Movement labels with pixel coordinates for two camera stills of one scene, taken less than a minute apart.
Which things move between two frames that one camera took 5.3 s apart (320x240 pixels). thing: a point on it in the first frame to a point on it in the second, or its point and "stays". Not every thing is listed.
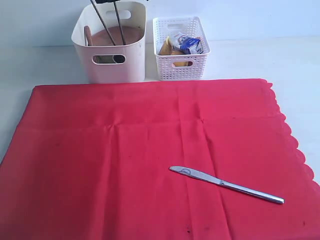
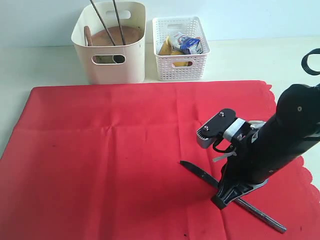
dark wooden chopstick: (124, 42) stays
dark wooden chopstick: (102, 20) stays
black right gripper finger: (100, 1) to (245, 189)
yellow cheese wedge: (166, 48) stays
